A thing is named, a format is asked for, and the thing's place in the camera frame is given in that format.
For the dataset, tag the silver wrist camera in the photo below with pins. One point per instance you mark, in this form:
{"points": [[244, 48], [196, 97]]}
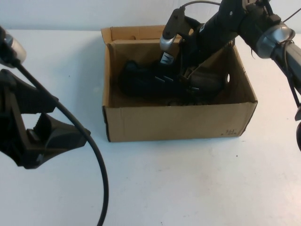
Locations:
{"points": [[170, 35], [14, 47]]}

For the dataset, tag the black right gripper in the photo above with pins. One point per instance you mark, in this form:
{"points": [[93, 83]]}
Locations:
{"points": [[216, 30]]}

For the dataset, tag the black knit sneaker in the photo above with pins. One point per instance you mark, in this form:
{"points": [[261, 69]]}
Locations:
{"points": [[145, 80]]}

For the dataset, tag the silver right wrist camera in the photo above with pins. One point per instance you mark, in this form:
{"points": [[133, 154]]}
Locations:
{"points": [[170, 35]]}

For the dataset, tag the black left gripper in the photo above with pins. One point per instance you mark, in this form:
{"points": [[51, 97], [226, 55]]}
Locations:
{"points": [[10, 127]]}

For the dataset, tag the brown cardboard shoe box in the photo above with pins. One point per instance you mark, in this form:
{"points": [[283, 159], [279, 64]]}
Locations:
{"points": [[169, 122]]}

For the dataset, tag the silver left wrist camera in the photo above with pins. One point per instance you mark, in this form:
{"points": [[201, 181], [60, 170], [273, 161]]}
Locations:
{"points": [[14, 47]]}

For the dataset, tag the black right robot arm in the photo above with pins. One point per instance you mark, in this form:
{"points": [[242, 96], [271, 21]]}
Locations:
{"points": [[268, 42]]}

